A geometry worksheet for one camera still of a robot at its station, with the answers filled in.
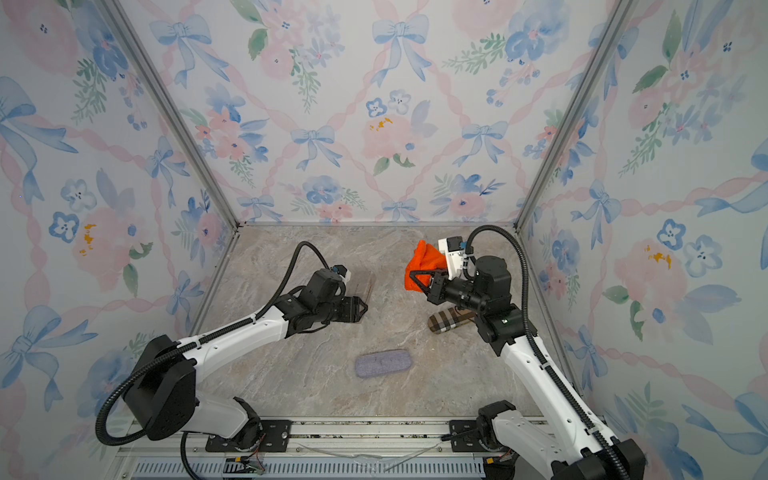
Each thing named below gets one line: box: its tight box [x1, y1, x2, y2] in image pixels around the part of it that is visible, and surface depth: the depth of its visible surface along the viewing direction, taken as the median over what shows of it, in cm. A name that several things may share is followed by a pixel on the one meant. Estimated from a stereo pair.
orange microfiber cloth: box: [404, 240, 447, 292], surface depth 69 cm
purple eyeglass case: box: [355, 350, 412, 379], surface depth 85 cm
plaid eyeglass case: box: [427, 306, 477, 334], surface depth 93 cm
